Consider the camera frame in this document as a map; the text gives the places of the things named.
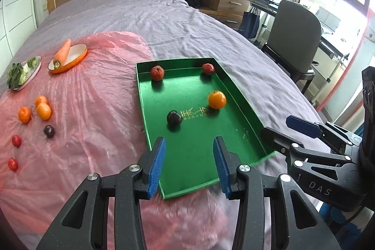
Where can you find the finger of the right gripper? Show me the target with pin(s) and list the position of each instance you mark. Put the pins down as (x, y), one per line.
(329, 133)
(294, 150)

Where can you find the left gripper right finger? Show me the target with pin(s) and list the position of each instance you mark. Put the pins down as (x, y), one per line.
(295, 222)

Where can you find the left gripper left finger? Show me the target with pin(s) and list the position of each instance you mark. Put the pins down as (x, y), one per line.
(82, 222)

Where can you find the orange fruit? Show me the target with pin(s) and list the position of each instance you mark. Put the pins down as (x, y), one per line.
(217, 100)

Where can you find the green tray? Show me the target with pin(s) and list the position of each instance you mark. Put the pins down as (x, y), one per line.
(189, 164)

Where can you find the dark plum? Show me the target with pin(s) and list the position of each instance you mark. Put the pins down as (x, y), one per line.
(174, 118)
(49, 131)

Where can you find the small red apple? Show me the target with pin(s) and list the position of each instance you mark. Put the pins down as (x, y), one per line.
(16, 140)

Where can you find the large orange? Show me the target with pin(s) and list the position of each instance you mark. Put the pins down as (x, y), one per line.
(44, 111)

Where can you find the wrinkled red apple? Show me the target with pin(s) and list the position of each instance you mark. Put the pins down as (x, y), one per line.
(157, 73)

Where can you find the grey office chair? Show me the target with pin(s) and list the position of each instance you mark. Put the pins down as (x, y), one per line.
(295, 55)

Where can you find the small red tomato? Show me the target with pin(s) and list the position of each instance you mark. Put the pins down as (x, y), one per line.
(13, 164)

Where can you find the pink plastic sheet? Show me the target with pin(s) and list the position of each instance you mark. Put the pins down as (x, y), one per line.
(97, 121)

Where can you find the dark blue bag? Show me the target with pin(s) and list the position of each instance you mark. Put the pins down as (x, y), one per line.
(250, 24)

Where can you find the small mandarin left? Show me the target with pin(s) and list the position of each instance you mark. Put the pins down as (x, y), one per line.
(24, 115)

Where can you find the small mandarin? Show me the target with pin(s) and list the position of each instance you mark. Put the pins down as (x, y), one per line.
(24, 115)
(41, 99)

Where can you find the desk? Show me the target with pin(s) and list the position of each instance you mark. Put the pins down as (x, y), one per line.
(292, 16)

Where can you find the wooden drawer cabinet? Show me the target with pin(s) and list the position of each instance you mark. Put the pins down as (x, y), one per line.
(228, 12)

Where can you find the purple bed cover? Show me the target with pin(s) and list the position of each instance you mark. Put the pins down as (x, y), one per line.
(172, 29)

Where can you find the green leafy vegetable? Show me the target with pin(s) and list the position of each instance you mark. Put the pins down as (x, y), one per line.
(20, 72)

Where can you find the carrot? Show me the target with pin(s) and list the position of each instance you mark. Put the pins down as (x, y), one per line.
(61, 56)

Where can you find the orange oval dish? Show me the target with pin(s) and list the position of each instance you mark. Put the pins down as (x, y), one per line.
(74, 57)

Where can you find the white wardrobe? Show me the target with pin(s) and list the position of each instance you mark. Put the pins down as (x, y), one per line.
(18, 22)

